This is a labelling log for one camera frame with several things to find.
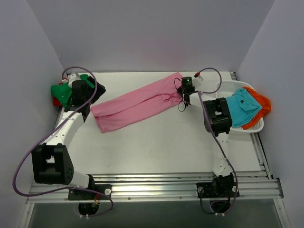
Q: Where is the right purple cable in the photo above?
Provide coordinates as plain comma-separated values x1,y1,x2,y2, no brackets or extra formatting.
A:
193,67,239,214

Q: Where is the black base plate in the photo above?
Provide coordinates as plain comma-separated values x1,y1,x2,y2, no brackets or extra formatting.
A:
196,182,235,199
68,184,112,200

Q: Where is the green folded t-shirt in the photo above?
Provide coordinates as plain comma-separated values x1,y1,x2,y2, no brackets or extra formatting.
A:
59,74,95,107

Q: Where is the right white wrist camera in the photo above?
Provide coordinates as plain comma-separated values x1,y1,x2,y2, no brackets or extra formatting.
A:
192,72,204,87

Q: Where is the purple cable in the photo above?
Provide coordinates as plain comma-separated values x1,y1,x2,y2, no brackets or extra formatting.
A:
193,67,239,214
12,66,114,218

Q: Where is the white perforated plastic basket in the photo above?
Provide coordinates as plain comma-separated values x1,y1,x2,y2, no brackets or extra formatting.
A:
216,80,264,135

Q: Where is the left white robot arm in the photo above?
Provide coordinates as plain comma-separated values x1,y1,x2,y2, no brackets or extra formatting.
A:
31,75,106,199

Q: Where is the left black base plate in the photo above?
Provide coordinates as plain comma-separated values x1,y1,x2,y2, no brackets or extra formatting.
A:
68,184,112,200

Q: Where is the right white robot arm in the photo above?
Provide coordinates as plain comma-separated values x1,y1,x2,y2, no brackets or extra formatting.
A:
177,77,236,196

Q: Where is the aluminium rail frame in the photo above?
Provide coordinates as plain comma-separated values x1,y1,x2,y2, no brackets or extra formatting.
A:
26,71,285,205

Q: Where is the turquoise t-shirt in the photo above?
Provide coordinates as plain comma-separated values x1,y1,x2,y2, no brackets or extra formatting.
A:
226,88,262,128

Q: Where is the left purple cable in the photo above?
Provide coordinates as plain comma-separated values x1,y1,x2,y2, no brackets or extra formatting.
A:
12,66,114,218

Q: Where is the orange t-shirt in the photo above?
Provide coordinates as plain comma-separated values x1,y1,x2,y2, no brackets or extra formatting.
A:
242,86,271,130

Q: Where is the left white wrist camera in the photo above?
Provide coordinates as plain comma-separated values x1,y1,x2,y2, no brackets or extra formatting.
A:
61,73,81,87

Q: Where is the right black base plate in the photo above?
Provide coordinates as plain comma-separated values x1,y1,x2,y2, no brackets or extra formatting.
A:
196,182,235,199

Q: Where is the red folded t-shirt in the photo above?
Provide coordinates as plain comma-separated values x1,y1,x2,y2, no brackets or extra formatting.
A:
51,83,63,107

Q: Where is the pink t-shirt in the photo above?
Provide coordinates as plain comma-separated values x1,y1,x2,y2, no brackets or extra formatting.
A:
91,73,182,133

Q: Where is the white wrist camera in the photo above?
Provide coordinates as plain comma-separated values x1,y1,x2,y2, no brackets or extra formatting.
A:
192,72,204,87
61,73,81,87

